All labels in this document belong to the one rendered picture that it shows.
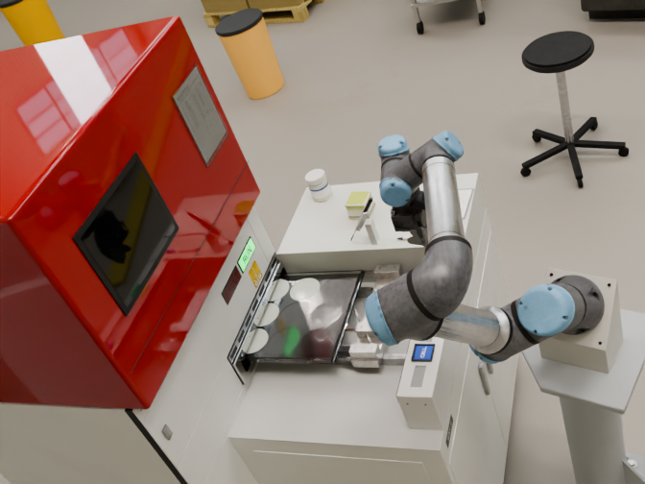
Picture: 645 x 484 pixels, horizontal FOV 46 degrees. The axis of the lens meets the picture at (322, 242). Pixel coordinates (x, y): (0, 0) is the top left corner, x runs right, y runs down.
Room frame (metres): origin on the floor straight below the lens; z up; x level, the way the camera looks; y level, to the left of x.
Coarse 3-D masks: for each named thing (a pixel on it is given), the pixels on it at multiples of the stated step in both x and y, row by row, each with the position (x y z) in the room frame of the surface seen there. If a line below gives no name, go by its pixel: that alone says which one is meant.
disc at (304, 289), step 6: (300, 282) 1.91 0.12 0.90; (306, 282) 1.90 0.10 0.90; (312, 282) 1.89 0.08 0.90; (318, 282) 1.88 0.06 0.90; (294, 288) 1.90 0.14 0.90; (300, 288) 1.88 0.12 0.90; (306, 288) 1.87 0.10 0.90; (312, 288) 1.86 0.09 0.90; (318, 288) 1.85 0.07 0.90; (294, 294) 1.87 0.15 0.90; (300, 294) 1.86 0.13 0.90; (306, 294) 1.85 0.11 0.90; (312, 294) 1.83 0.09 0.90; (300, 300) 1.83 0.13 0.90
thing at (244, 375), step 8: (280, 264) 1.99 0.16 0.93; (280, 272) 1.98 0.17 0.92; (272, 280) 1.92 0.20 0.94; (272, 288) 1.91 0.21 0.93; (264, 296) 1.87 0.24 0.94; (264, 304) 1.84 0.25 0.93; (256, 312) 1.81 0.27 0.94; (256, 320) 1.78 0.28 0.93; (248, 328) 1.75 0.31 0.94; (248, 336) 1.72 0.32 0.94; (248, 344) 1.71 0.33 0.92; (240, 352) 1.67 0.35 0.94; (240, 360) 1.65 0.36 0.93; (240, 368) 1.64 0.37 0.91; (248, 368) 1.67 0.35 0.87; (240, 376) 1.63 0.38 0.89; (248, 376) 1.65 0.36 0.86
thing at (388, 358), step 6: (384, 354) 1.52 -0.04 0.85; (390, 354) 1.51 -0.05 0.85; (396, 354) 1.50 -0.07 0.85; (402, 354) 1.50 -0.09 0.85; (342, 360) 1.58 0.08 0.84; (348, 360) 1.57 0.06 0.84; (384, 360) 1.51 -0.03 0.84; (390, 360) 1.50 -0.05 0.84; (396, 360) 1.49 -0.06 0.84; (402, 360) 1.48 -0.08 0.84
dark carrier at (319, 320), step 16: (320, 288) 1.85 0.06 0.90; (336, 288) 1.82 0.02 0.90; (352, 288) 1.78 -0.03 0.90; (288, 304) 1.83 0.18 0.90; (304, 304) 1.80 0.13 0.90; (320, 304) 1.77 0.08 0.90; (336, 304) 1.75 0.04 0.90; (288, 320) 1.77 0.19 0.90; (304, 320) 1.74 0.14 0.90; (320, 320) 1.71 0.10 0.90; (336, 320) 1.68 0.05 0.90; (272, 336) 1.73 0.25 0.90; (288, 336) 1.70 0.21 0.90; (304, 336) 1.67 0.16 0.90; (320, 336) 1.64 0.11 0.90; (336, 336) 1.62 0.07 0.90; (256, 352) 1.68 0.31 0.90; (272, 352) 1.66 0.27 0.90; (288, 352) 1.63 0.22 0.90; (304, 352) 1.61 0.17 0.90; (320, 352) 1.58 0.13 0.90
